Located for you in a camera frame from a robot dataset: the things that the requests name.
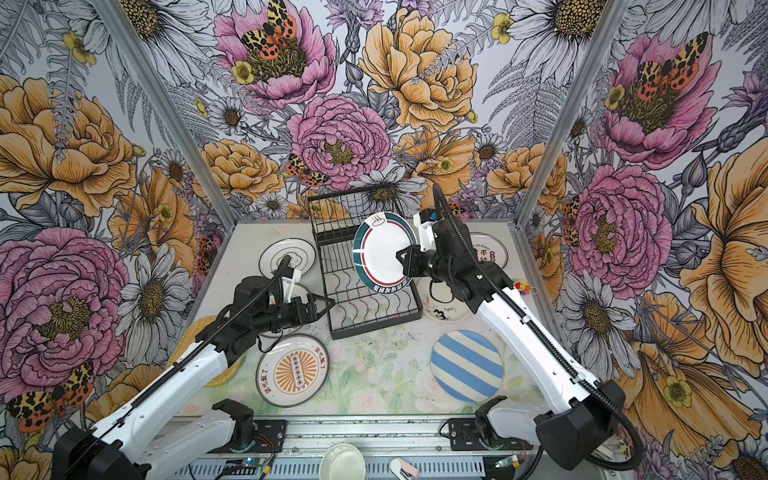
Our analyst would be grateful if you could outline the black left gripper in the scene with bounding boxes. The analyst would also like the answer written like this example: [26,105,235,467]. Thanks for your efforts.
[253,293,335,333]

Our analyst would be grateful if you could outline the orange sunburst plate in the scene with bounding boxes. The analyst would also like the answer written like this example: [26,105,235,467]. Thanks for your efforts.
[261,281,309,309]
[255,335,329,408]

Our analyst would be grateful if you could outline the green red rimmed plate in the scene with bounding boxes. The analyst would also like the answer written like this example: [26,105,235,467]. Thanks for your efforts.
[352,212,416,294]

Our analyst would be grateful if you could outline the blue white striped plate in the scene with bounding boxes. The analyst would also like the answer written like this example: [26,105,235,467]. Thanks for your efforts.
[430,330,504,403]

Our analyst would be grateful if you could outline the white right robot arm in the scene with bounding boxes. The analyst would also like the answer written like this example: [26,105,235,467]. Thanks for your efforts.
[396,186,645,471]

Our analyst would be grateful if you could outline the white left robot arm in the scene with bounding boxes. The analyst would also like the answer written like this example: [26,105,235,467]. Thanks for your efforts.
[51,258,335,479]

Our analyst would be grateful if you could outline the red character white plate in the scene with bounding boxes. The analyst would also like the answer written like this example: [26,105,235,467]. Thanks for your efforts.
[471,232,509,268]

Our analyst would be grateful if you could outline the cream floral oval plate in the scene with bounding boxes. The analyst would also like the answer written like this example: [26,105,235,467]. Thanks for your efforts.
[416,278,472,323]

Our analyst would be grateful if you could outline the white grey emblem plate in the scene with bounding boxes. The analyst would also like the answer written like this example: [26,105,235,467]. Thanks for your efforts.
[258,237,317,281]

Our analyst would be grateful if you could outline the rainbow sunflower plush toy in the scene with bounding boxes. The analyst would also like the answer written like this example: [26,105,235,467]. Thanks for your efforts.
[513,279,540,296]

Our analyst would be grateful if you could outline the yellow woven placemat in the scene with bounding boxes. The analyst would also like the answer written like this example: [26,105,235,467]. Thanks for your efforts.
[167,316,246,388]

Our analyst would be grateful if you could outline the white round bowl below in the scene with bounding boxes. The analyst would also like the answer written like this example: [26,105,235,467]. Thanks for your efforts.
[319,443,367,480]

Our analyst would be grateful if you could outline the small white pink object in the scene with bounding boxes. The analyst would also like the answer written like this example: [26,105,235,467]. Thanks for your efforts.
[389,458,419,480]

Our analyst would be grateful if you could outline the black wire dish rack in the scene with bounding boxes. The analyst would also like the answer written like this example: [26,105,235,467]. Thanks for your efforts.
[309,186,423,340]

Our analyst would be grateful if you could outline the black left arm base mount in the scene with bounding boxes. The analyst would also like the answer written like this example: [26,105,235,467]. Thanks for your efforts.
[195,399,287,454]

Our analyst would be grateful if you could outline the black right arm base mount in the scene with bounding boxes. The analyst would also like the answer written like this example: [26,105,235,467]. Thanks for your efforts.
[438,396,532,451]

